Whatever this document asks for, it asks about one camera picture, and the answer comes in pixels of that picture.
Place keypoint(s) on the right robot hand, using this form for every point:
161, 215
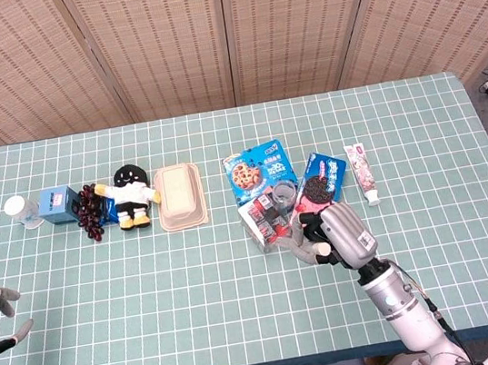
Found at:
346, 234

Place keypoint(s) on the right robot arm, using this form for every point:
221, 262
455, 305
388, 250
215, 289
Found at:
395, 302

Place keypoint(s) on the floral toothpaste tube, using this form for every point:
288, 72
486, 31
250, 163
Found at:
363, 174

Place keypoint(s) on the blue strawberry Oreo box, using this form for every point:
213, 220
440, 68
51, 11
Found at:
322, 180

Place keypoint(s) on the clear plastic jar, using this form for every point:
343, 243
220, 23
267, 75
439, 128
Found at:
283, 195

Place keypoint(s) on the clear box with red caps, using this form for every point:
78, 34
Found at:
263, 221

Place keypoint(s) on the clear cup with white lid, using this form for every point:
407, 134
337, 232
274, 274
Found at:
18, 209

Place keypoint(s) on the blue cookie bag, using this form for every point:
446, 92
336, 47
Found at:
247, 173

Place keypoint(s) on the small light blue box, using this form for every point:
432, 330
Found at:
57, 206

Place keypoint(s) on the dark grape bunch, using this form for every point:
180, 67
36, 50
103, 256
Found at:
88, 212

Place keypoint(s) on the flat blue packet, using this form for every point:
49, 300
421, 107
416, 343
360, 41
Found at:
109, 211

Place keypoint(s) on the green checked tablecloth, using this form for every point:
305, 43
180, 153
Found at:
151, 297

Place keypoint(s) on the beige lunch box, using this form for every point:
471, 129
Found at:
179, 196

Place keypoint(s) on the black and white plush doll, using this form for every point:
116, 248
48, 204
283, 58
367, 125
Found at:
128, 195

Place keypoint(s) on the bamboo folding screen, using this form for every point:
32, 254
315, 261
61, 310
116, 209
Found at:
181, 40

